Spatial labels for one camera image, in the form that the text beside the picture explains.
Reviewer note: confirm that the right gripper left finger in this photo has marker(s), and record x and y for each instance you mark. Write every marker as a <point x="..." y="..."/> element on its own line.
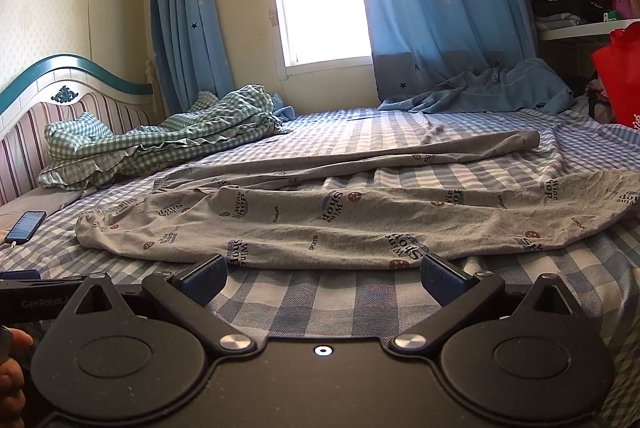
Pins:
<point x="184" y="298"/>

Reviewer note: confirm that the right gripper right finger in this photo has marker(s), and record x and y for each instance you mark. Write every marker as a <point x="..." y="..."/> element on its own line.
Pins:
<point x="463" y="299"/>

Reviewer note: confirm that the grey printed pants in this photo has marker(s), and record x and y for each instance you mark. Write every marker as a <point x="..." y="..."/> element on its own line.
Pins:
<point x="275" y="215"/>

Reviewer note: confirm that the person left hand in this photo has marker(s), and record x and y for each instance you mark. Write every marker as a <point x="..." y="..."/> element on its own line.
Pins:
<point x="13" y="341"/>

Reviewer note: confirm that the black smartphone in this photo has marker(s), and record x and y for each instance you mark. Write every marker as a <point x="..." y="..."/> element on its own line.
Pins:
<point x="25" y="227"/>

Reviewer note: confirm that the blue checked bed sheet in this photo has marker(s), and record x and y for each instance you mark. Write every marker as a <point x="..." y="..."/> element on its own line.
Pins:
<point x="601" y="270"/>

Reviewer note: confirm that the green checked quilt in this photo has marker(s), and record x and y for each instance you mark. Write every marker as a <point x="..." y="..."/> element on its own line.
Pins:
<point x="85" y="153"/>

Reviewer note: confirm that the striped bed headboard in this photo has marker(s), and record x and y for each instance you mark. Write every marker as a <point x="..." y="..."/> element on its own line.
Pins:
<point x="63" y="87"/>

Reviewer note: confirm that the left blue star curtain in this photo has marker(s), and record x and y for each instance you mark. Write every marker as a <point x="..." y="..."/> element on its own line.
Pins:
<point x="189" y="51"/>

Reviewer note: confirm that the blue star curtain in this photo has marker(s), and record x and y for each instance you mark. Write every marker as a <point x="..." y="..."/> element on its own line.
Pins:
<point x="455" y="56"/>
<point x="189" y="51"/>

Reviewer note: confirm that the right blue star curtain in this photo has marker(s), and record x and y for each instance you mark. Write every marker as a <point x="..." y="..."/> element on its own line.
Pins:
<point x="455" y="56"/>

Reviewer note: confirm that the red bag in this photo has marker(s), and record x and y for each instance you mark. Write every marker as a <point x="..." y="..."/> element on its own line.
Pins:
<point x="618" y="66"/>

